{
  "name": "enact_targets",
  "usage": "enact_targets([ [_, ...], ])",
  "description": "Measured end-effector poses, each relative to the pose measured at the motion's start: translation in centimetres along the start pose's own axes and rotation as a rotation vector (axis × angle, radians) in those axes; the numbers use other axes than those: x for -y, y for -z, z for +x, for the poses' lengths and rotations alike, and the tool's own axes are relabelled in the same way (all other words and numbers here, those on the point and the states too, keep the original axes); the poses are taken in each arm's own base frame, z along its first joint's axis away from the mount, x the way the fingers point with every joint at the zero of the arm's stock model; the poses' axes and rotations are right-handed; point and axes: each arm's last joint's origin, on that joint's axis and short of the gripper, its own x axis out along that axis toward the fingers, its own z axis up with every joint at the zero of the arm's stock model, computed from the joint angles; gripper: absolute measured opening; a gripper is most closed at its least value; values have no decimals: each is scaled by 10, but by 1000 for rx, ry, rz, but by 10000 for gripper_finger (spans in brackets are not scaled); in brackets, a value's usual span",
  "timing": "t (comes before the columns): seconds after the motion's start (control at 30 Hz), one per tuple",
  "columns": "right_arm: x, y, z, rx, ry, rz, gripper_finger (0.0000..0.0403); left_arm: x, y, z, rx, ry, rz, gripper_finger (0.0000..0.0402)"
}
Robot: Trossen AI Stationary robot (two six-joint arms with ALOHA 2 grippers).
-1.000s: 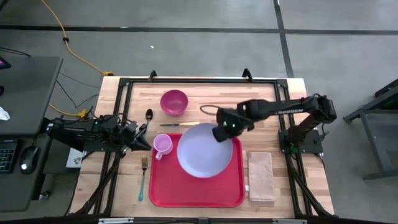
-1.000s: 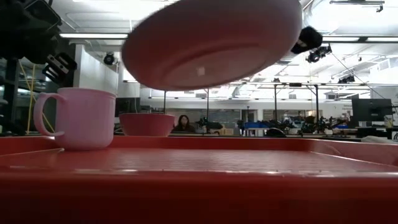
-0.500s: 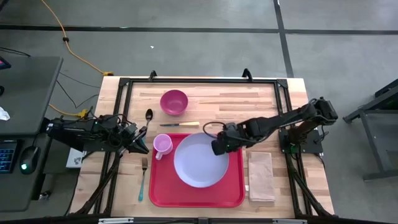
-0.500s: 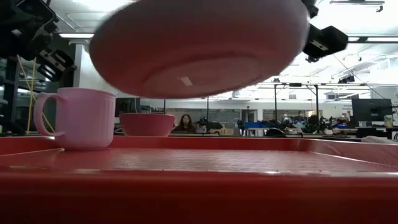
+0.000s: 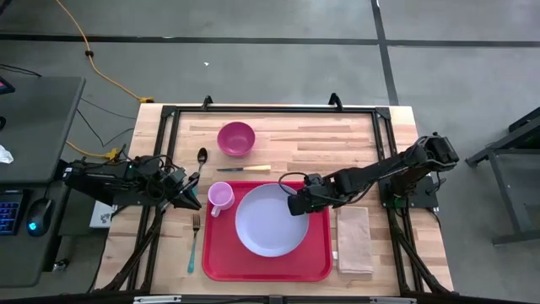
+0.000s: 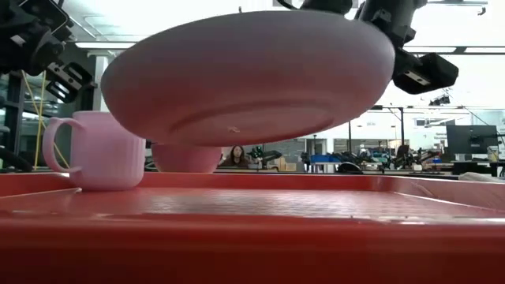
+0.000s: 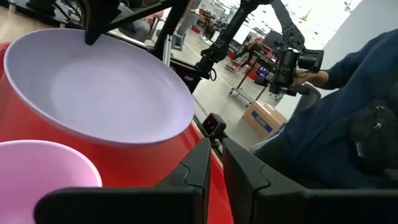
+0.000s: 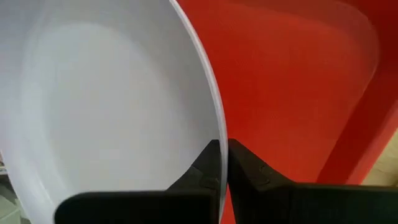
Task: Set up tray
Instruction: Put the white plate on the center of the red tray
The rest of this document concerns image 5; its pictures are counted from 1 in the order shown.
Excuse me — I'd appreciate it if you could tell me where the knife with cream handle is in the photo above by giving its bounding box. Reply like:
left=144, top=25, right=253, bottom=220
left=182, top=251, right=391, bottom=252
left=216, top=164, right=273, bottom=173

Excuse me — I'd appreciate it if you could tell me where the fork with teal handle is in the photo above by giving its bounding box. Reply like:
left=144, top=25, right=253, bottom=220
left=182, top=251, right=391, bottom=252
left=186, top=213, right=202, bottom=274

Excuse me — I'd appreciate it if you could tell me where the red plastic tray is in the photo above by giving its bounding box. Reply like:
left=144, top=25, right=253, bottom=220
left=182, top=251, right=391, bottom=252
left=201, top=181, right=334, bottom=283

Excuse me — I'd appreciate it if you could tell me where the lavender plastic plate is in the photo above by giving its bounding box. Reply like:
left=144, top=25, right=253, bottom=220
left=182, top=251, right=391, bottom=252
left=235, top=182, right=311, bottom=258

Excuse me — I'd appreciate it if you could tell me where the thin black floor cable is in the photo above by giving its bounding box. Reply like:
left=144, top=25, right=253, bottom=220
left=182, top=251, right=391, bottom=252
left=77, top=96, right=137, bottom=149

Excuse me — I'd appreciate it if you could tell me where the silver metal bracket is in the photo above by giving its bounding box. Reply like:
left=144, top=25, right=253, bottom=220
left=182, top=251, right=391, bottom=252
left=370, top=296, right=417, bottom=304
left=133, top=295, right=182, bottom=304

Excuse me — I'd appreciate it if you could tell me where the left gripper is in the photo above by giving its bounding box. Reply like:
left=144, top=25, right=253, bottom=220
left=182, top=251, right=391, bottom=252
left=159, top=171, right=203, bottom=211

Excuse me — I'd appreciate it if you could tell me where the backlit black keyboard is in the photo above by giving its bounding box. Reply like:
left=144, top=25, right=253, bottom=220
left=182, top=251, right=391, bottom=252
left=0, top=189, right=24, bottom=236

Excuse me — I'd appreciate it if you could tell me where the black computer mouse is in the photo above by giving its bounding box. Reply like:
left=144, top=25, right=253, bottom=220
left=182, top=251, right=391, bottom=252
left=26, top=197, right=54, bottom=237

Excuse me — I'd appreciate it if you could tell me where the dark grey desk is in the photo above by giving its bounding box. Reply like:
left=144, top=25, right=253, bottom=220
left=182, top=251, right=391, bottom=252
left=0, top=75, right=86, bottom=288

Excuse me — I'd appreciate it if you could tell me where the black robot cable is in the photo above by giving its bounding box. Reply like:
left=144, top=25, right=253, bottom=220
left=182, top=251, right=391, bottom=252
left=278, top=171, right=310, bottom=198

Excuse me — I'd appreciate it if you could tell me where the pink plastic bowl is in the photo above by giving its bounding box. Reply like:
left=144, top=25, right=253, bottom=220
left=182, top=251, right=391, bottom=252
left=216, top=121, right=257, bottom=158

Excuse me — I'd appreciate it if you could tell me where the white box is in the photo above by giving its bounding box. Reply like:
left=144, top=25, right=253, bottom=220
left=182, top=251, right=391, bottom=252
left=89, top=200, right=117, bottom=229

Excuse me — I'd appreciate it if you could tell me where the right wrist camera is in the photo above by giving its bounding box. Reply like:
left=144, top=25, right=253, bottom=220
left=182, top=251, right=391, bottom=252
left=302, top=173, right=324, bottom=189

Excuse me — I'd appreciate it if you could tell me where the beige cloth napkin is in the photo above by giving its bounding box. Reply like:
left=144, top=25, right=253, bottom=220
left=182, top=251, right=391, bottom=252
left=336, top=205, right=375, bottom=275

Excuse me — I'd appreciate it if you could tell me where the black metal cart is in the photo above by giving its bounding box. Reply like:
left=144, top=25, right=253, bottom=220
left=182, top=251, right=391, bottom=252
left=465, top=107, right=540, bottom=246

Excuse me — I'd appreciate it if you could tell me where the light pink ribbed mug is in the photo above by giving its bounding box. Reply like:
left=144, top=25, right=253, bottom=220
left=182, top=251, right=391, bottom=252
left=207, top=181, right=235, bottom=219

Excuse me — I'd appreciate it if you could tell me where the yellow extension cord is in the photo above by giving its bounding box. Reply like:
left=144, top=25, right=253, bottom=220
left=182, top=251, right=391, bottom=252
left=54, top=0, right=155, bottom=105
left=66, top=141, right=122, bottom=164

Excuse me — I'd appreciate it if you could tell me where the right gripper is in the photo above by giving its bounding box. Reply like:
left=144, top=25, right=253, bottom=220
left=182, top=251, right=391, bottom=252
left=288, top=181, right=338, bottom=217

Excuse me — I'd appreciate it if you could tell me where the black aluminium table frame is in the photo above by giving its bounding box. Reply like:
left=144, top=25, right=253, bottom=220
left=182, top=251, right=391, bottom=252
left=96, top=95, right=455, bottom=296

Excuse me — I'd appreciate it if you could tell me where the spoon with teal handle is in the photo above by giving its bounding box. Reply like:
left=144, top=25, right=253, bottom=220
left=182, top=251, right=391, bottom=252
left=195, top=147, right=208, bottom=176

